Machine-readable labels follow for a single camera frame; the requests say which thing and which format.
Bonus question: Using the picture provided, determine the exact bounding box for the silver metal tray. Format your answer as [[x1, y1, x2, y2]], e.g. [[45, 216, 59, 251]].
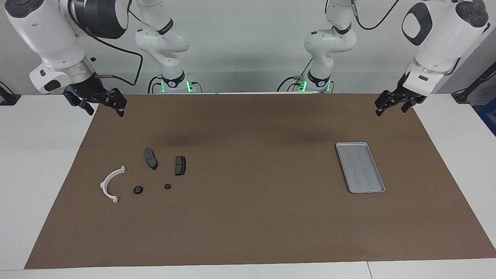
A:
[[336, 142, 386, 193]]

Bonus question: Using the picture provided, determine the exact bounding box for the black stand with pole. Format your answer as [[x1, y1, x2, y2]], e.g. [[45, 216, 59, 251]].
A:
[[451, 62, 496, 103]]

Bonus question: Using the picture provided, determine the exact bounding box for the long dark brake pad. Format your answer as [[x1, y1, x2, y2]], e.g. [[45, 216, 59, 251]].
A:
[[144, 148, 158, 171]]

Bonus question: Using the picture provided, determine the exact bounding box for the black table clamp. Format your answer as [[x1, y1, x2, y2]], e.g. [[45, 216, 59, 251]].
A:
[[0, 81, 21, 106]]

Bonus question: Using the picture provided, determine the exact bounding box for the blue box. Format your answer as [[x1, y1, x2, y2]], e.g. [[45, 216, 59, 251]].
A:
[[477, 107, 496, 136]]

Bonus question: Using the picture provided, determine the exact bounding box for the brown table mat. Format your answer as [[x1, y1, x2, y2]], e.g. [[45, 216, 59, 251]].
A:
[[24, 93, 496, 270]]

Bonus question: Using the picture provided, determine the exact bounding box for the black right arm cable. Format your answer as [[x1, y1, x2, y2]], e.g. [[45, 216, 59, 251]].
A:
[[68, 0, 144, 86]]

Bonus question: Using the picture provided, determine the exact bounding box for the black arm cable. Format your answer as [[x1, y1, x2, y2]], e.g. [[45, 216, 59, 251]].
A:
[[350, 0, 400, 31], [68, 0, 144, 86]]

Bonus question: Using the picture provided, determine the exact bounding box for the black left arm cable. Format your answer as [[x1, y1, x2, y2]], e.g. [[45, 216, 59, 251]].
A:
[[350, 0, 400, 31]]

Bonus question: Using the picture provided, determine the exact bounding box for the white curved plastic bracket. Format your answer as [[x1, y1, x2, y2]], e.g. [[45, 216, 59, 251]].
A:
[[100, 166, 126, 204]]

